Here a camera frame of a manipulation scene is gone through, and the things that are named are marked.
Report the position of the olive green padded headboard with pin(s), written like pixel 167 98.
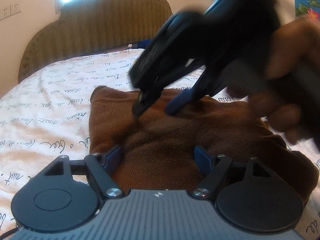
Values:
pixel 86 27

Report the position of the white wall socket pair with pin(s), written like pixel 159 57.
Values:
pixel 9 10

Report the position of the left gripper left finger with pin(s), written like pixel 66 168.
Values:
pixel 100 167

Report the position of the brown knit sweater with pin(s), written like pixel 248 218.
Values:
pixel 158 148

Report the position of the blue garment by headboard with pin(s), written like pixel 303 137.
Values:
pixel 138 45

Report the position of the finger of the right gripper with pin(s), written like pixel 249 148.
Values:
pixel 196 93
pixel 145 100

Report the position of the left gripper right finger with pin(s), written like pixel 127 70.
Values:
pixel 214 168

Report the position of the white script-print bedspread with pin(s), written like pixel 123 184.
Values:
pixel 46 115

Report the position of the right hand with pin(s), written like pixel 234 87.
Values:
pixel 297 40

